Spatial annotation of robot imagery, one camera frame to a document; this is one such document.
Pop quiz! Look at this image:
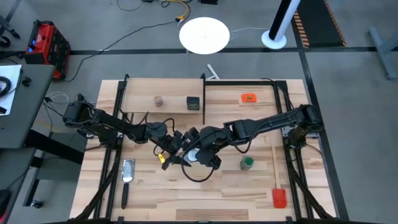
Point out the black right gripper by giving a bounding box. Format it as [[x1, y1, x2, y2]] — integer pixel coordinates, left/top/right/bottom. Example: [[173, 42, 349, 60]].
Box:
[[185, 126, 222, 171]]

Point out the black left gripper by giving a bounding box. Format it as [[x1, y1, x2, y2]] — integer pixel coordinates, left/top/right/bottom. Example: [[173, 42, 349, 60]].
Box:
[[160, 129, 191, 171]]

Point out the white-lid spice jar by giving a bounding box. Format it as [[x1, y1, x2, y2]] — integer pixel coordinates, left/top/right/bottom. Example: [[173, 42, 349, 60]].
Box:
[[185, 148, 200, 163]]

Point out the green-lid spice jar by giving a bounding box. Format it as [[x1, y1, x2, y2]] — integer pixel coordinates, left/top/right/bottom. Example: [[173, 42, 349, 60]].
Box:
[[239, 156, 255, 171]]

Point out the black square spice tin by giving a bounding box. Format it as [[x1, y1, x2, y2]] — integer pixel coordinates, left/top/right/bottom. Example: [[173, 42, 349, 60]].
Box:
[[186, 96, 201, 111]]

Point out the wooden shelf with black legs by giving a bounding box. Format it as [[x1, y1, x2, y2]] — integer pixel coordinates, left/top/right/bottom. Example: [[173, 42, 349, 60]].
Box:
[[119, 73, 206, 126]]

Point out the white round disc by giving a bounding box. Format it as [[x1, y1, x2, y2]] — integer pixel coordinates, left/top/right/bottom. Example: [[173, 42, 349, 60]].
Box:
[[178, 16, 231, 55]]

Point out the white and black tower pillar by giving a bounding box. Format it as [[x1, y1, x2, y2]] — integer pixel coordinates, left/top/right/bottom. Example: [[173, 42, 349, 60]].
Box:
[[261, 0, 302, 50]]

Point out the grey desk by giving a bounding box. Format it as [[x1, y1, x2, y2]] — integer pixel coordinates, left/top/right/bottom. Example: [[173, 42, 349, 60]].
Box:
[[0, 63, 57, 149]]

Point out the red and black tool box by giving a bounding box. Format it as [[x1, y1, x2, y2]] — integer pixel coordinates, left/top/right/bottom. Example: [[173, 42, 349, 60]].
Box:
[[24, 19, 71, 80]]

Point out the black mat with orange stripes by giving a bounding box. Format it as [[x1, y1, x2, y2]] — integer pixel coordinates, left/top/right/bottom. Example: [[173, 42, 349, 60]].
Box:
[[290, 0, 347, 49]]

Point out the black rounded object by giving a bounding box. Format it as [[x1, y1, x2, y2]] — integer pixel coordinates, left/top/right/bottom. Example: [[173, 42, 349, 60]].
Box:
[[0, 189, 12, 220]]

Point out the white paper sheet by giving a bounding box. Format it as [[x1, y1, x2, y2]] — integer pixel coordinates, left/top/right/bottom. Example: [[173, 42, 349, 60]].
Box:
[[0, 64, 22, 116]]

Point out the black office chair base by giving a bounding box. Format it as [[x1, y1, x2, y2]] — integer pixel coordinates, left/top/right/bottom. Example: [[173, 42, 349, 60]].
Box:
[[0, 0, 22, 49]]

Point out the grey metal table leg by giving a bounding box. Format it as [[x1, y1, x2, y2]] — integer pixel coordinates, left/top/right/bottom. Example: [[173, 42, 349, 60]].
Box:
[[368, 26, 398, 80]]

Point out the metal grater with black handle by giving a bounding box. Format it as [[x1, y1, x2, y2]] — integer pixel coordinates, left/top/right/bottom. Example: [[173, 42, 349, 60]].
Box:
[[121, 158, 136, 210]]

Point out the black metal table frame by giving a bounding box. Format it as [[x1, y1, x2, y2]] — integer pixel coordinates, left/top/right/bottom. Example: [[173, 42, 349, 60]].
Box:
[[70, 79, 340, 224]]

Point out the red spatula with wooden handle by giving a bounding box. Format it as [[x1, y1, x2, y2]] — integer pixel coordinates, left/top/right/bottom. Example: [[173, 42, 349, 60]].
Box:
[[271, 145, 288, 209]]

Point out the black desk leg frame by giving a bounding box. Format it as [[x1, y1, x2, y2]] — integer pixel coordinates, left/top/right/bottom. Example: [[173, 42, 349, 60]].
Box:
[[23, 129, 88, 208]]

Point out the black floor cable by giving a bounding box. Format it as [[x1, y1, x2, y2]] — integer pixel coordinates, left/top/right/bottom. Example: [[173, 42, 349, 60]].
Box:
[[63, 20, 178, 83]]

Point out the white floor cable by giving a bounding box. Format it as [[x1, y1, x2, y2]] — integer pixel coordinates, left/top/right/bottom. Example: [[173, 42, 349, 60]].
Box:
[[229, 27, 270, 34]]

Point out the yellow cable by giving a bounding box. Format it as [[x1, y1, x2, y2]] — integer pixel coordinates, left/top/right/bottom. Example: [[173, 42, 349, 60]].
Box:
[[161, 0, 191, 22]]

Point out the coiled black cable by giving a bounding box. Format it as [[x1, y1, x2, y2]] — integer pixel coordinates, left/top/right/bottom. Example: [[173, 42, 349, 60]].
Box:
[[0, 76, 12, 98]]

